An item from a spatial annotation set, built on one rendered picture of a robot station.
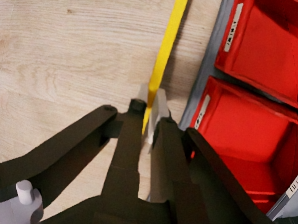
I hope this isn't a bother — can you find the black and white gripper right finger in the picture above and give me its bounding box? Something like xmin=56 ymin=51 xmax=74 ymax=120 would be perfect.
xmin=148 ymin=88 xmax=275 ymax=224

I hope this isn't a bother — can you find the red open bin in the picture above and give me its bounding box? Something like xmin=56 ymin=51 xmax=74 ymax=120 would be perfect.
xmin=213 ymin=0 xmax=298 ymax=109
xmin=248 ymin=193 xmax=282 ymax=214
xmin=189 ymin=75 xmax=298 ymax=195

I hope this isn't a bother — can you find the yellow rail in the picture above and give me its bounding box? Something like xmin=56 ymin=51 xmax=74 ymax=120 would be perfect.
xmin=142 ymin=0 xmax=187 ymax=135

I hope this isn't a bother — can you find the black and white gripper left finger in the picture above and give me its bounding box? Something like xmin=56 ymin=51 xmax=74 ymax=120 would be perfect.
xmin=0 ymin=83 xmax=148 ymax=224

